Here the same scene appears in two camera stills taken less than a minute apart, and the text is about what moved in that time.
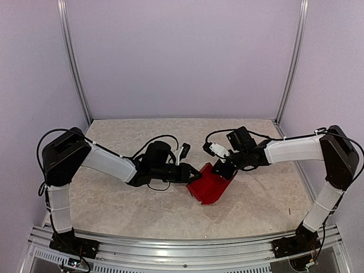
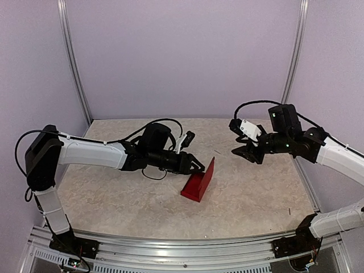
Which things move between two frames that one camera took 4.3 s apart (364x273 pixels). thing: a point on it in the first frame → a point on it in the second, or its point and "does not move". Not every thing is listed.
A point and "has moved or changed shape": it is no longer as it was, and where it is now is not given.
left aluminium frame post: (65, 25) does not move
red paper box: (210, 187) has moved or changed shape
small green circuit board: (74, 263) does not move
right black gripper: (224, 172) → (247, 152)
